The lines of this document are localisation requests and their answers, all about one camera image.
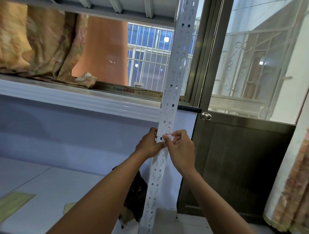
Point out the white perforated shelf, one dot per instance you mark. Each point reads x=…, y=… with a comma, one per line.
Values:
x=176, y=72

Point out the grey ribbed shelf board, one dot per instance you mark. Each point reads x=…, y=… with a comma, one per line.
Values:
x=130, y=9

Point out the person's left hand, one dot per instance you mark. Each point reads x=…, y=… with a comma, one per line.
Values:
x=148, y=147

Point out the ornate white metal grille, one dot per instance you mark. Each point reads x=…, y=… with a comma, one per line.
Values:
x=241, y=67

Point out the plain yellow backing paper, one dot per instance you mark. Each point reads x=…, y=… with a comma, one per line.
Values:
x=12, y=205

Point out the white window security bars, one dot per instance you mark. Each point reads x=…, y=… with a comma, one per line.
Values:
x=149, y=62

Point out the person's right hand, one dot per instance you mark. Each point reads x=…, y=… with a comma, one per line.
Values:
x=182, y=152

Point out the red-bordered white label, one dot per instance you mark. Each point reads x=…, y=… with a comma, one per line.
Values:
x=168, y=133

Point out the dark brown glazed door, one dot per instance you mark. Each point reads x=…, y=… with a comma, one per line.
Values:
x=241, y=164

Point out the person's left forearm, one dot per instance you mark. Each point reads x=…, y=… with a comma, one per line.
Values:
x=101, y=197

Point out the silver round door knob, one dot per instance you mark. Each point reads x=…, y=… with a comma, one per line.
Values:
x=206, y=116

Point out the orange patterned cloth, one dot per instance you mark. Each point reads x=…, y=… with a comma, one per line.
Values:
x=43, y=43

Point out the person's right forearm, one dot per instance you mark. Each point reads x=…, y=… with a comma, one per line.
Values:
x=214, y=207

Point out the aluminium window frame rail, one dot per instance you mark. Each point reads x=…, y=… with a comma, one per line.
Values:
x=135, y=91

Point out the yellow sheet of red-bordered labels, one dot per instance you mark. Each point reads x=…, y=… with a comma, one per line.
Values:
x=69, y=207

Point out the black plastic bag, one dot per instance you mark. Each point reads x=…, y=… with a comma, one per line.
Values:
x=136, y=197

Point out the orange-brown panel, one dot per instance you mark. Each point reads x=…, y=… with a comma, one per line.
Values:
x=103, y=53

